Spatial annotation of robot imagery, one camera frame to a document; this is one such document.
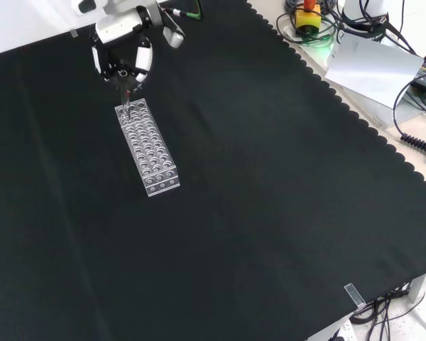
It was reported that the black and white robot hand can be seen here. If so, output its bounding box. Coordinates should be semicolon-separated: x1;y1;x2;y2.
90;4;186;94

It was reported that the clear glass test tube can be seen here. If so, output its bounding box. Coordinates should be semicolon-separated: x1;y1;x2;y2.
121;90;133;121

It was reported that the clear plastic test tube rack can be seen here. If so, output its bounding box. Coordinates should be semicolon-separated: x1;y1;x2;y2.
114;98;182;197

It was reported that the yellow emergency stop button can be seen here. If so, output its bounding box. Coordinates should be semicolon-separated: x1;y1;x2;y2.
294;0;322;37

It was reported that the black bench cloth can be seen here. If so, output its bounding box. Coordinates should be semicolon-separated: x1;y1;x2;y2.
0;0;426;341

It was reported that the pale board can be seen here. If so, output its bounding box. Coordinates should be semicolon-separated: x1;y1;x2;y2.
324;33;425;109

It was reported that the white power strip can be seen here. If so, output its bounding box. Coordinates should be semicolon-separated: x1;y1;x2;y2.
329;318;356;341

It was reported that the green cable with black plug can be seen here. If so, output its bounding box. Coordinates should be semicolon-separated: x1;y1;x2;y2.
162;0;205;21

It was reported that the black cable with ribbed sleeve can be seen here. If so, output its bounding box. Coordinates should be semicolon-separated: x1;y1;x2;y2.
392;80;426;165

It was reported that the black floor cable bundle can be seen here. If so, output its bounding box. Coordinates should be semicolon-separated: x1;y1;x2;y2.
350;282;415;341

